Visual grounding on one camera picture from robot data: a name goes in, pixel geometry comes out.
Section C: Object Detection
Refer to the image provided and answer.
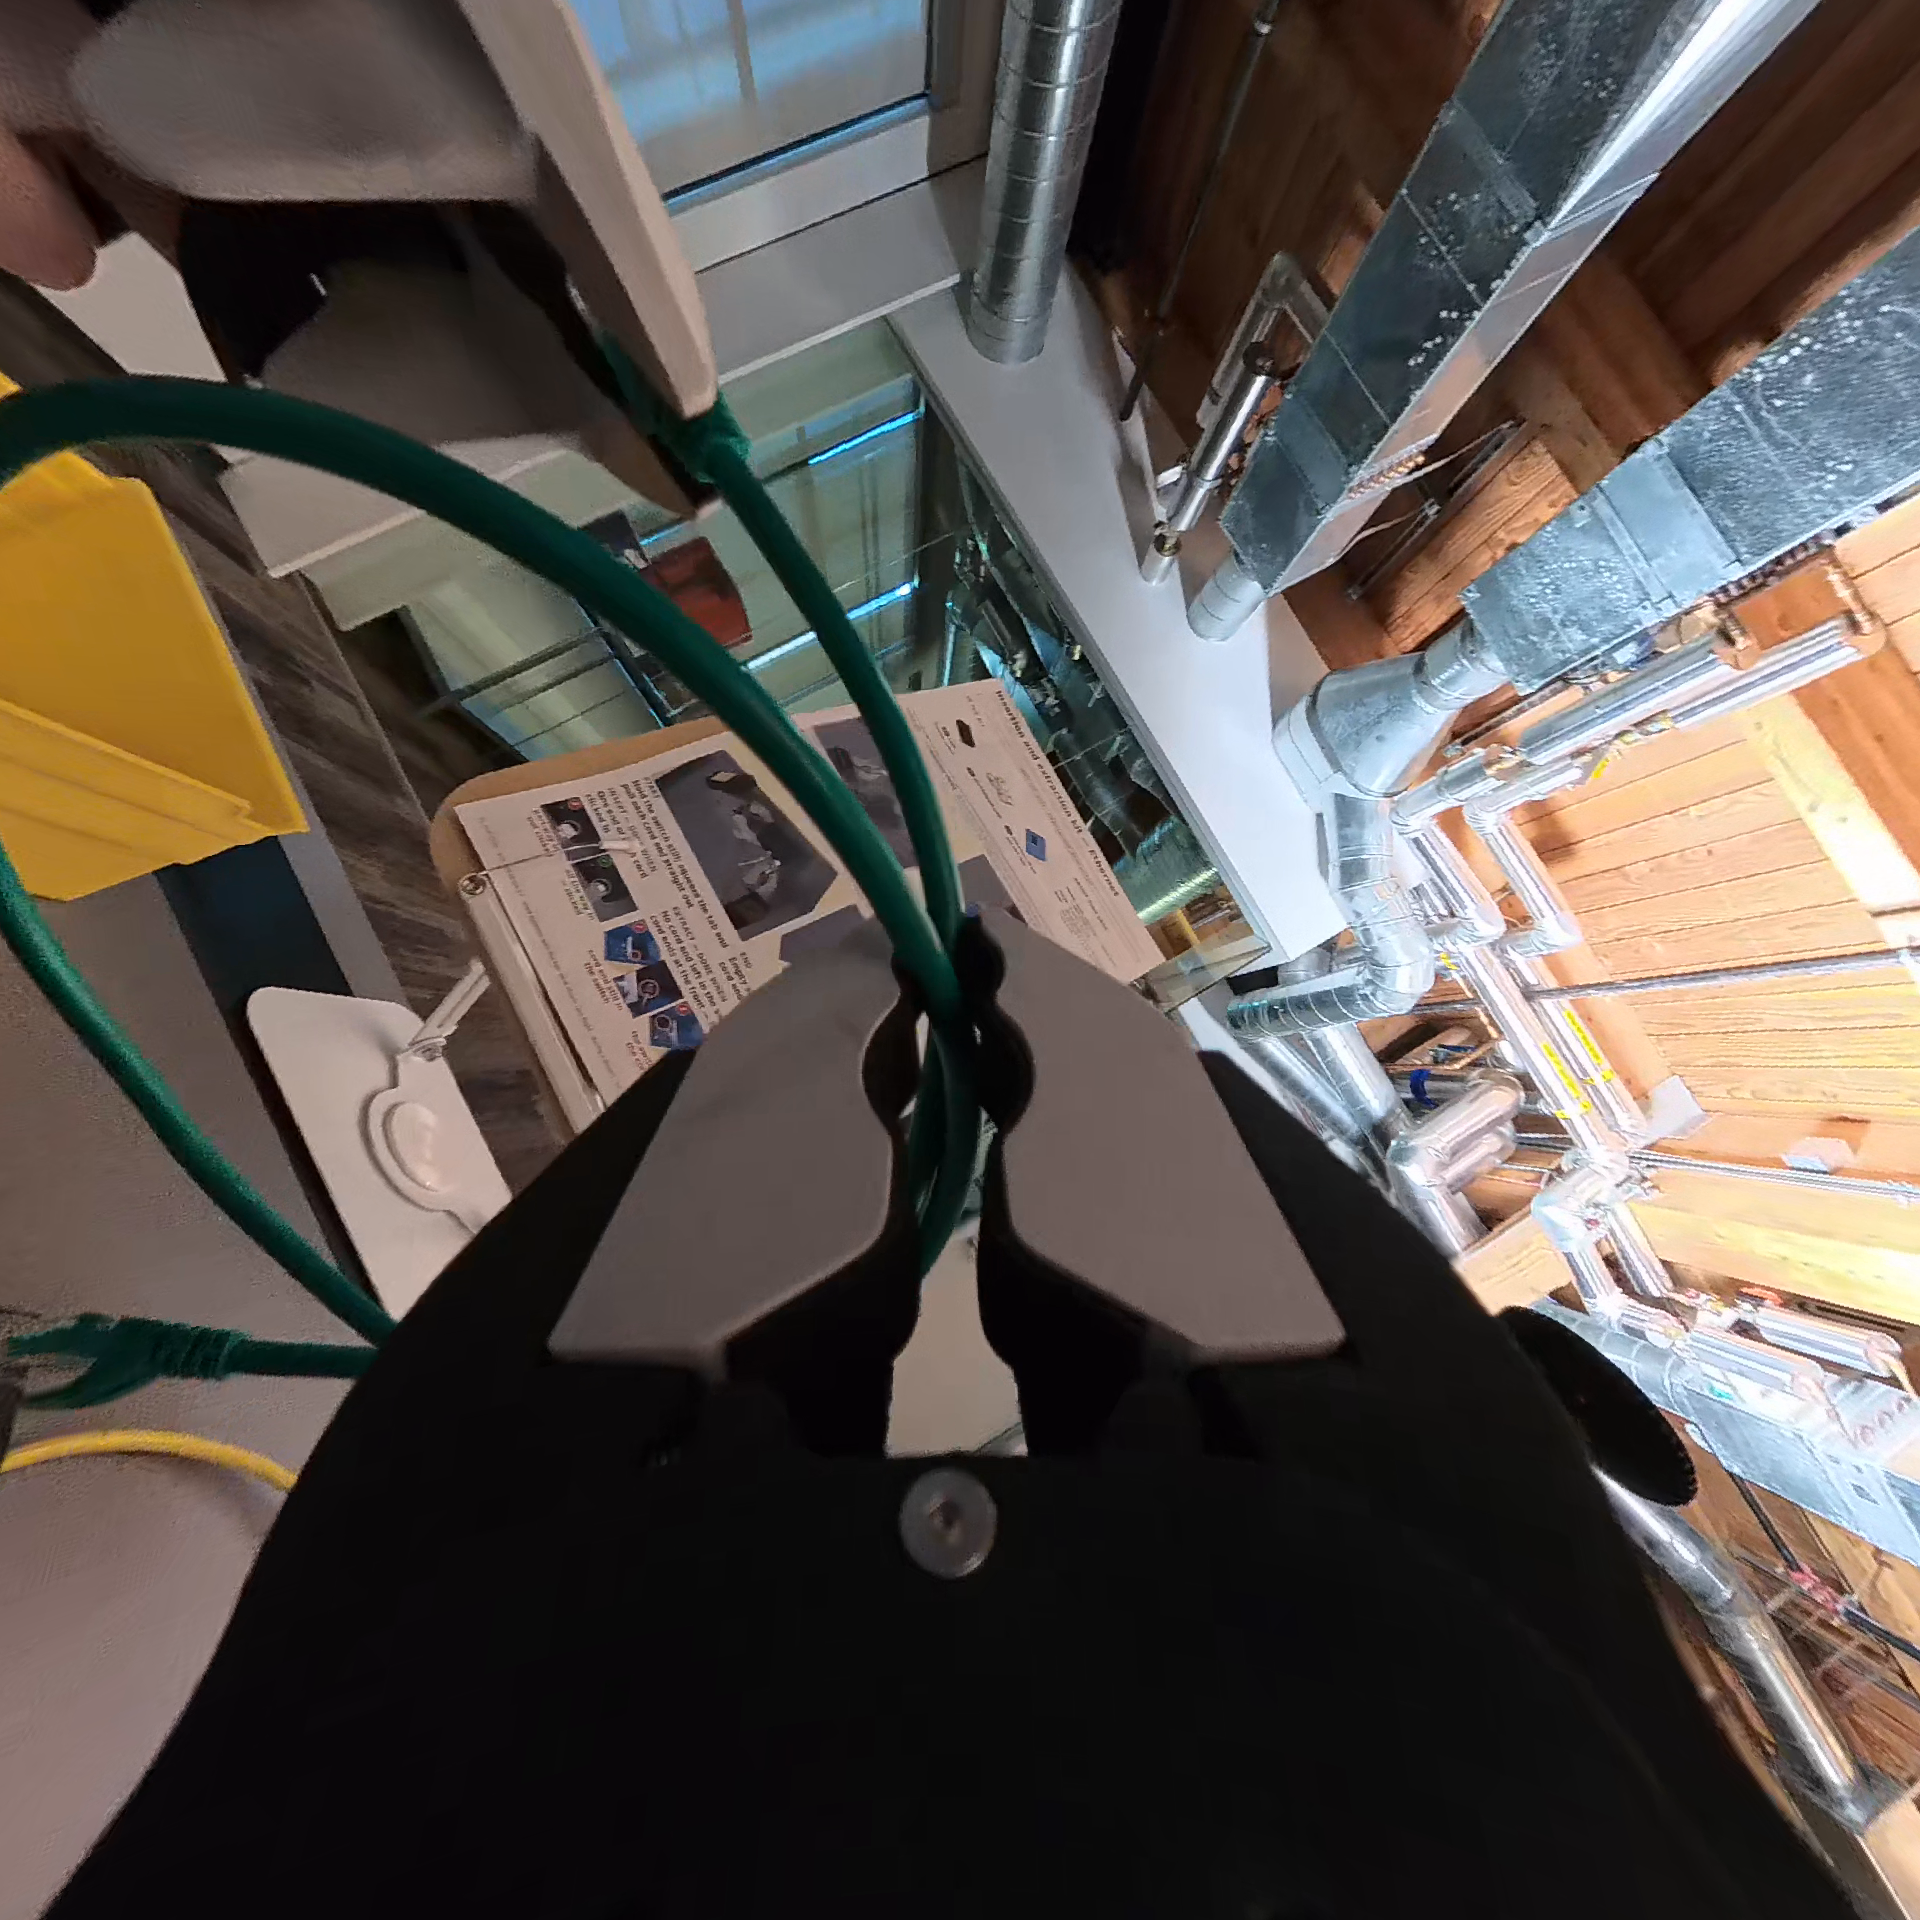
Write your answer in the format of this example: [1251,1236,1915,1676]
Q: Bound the printed instruction poster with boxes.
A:
[450,683,1169,1119]

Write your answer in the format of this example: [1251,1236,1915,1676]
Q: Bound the long rectangular metal duct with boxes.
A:
[1184,0,1824,640]

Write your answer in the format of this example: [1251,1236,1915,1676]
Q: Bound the yellow cable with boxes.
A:
[0,1431,302,1494]

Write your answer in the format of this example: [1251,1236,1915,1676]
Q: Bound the low metal duct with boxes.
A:
[1530,1297,1920,1568]

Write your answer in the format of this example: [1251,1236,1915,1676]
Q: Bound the round wooden table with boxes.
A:
[427,718,1275,1143]

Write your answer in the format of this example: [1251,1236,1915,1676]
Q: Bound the wide rectangular metal duct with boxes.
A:
[1463,224,1920,692]

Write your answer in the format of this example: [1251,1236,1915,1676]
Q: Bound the chrome pipe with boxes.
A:
[1136,255,1328,587]

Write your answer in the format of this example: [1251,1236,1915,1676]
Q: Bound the green ethernet cable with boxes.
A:
[0,375,996,1414]

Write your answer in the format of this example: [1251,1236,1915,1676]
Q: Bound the yellow plastic bin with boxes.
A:
[0,375,312,905]

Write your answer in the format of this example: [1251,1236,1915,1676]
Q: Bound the white mounting plate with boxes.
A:
[244,961,514,1321]

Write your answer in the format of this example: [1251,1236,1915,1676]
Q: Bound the glass window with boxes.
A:
[560,0,940,204]

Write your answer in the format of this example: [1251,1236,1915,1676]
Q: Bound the red object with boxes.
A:
[642,538,756,649]

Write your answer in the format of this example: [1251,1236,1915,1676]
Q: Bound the glass railing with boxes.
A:
[397,366,940,730]

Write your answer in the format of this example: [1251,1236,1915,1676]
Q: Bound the round spiral metal duct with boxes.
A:
[966,0,1126,365]

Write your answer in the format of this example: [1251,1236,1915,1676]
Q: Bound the silver insulated pipes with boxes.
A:
[1222,592,1920,1351]

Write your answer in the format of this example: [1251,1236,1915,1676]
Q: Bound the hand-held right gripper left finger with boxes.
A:
[547,914,925,1455]

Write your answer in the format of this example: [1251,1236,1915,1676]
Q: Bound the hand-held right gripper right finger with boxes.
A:
[958,914,1347,1457]

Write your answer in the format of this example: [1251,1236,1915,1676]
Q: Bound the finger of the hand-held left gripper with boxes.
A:
[67,0,720,423]
[252,288,710,524]

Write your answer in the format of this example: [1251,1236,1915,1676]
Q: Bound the black pad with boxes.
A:
[156,838,399,1035]

